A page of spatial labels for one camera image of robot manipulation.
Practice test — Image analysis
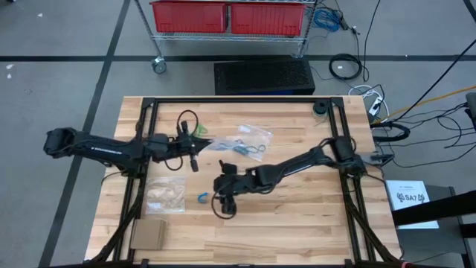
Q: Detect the black aluminium table frame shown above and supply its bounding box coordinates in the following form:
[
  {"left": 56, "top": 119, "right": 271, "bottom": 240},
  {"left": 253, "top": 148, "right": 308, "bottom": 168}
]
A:
[{"left": 83, "top": 95, "right": 405, "bottom": 268}]

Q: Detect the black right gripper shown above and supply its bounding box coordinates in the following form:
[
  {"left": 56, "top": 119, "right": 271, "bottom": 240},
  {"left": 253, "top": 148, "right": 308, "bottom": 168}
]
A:
[{"left": 214, "top": 160, "right": 258, "bottom": 217}]

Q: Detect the chrome wire shelf cart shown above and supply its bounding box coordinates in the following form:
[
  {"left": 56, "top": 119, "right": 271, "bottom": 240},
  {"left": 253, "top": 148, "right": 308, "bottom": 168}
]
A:
[{"left": 132, "top": 0, "right": 320, "bottom": 74}]

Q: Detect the white printed paper sign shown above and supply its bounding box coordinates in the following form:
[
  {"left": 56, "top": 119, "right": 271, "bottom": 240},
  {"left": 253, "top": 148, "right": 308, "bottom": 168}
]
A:
[{"left": 385, "top": 179, "right": 440, "bottom": 230}]

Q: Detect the white power strip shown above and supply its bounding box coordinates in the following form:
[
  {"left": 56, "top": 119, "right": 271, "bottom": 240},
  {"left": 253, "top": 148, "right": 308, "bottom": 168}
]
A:
[{"left": 367, "top": 95, "right": 384, "bottom": 117}]

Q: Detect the black cable coil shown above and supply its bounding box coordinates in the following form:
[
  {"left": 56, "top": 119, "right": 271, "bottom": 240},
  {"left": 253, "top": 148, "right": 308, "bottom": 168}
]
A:
[{"left": 328, "top": 53, "right": 364, "bottom": 81}]

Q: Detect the black and grey cart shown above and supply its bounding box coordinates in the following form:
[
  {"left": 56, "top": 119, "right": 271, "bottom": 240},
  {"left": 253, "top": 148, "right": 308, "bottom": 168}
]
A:
[{"left": 390, "top": 185, "right": 476, "bottom": 268}]

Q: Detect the long black cable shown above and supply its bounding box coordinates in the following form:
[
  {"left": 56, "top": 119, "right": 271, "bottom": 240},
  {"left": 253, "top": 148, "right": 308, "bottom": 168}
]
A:
[
  {"left": 362, "top": 0, "right": 382, "bottom": 83},
  {"left": 392, "top": 47, "right": 476, "bottom": 123}
]

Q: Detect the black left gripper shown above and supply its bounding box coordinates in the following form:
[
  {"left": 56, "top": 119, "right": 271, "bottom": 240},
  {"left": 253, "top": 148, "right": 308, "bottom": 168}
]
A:
[{"left": 152, "top": 121, "right": 214, "bottom": 173}]

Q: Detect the black left camera cable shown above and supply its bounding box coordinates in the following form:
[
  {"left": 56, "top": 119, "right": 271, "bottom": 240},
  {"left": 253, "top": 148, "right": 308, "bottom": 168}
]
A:
[{"left": 176, "top": 109, "right": 200, "bottom": 137}]

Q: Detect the thick black cable loop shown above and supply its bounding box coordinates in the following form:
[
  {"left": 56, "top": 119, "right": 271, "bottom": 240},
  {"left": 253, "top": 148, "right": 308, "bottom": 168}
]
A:
[{"left": 370, "top": 121, "right": 411, "bottom": 143}]

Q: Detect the brown cardboard piece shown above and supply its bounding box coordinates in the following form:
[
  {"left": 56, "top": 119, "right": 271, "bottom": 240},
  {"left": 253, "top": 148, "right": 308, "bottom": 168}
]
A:
[{"left": 129, "top": 218, "right": 167, "bottom": 251}]

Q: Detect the red plastic bin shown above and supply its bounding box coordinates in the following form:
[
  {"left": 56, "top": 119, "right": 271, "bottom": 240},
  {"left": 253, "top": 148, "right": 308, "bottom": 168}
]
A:
[
  {"left": 149, "top": 0, "right": 229, "bottom": 34},
  {"left": 229, "top": 1, "right": 306, "bottom": 37}
]

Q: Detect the black right camera cable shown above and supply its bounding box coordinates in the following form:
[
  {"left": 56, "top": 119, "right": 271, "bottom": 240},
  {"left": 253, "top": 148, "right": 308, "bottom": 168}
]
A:
[{"left": 210, "top": 188, "right": 239, "bottom": 220}]

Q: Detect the yellow cable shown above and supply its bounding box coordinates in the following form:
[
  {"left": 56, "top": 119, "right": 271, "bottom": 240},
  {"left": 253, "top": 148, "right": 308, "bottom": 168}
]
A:
[{"left": 371, "top": 84, "right": 476, "bottom": 124}]

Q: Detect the white cable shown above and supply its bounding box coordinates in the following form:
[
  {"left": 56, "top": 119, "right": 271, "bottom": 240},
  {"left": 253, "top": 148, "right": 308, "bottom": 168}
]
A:
[{"left": 347, "top": 84, "right": 390, "bottom": 120}]

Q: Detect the green and black spool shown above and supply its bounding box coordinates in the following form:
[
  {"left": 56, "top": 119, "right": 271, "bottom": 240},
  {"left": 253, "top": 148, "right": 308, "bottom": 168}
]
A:
[{"left": 312, "top": 100, "right": 329, "bottom": 117}]

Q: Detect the blue cable coil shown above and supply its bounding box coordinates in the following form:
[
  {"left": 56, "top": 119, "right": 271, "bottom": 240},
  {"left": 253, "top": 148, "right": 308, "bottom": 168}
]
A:
[{"left": 313, "top": 7, "right": 342, "bottom": 33}]

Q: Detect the black camera cable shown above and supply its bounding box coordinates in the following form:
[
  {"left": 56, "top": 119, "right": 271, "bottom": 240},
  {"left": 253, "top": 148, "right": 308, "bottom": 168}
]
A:
[
  {"left": 176, "top": 109, "right": 200, "bottom": 137},
  {"left": 210, "top": 188, "right": 239, "bottom": 220}
]

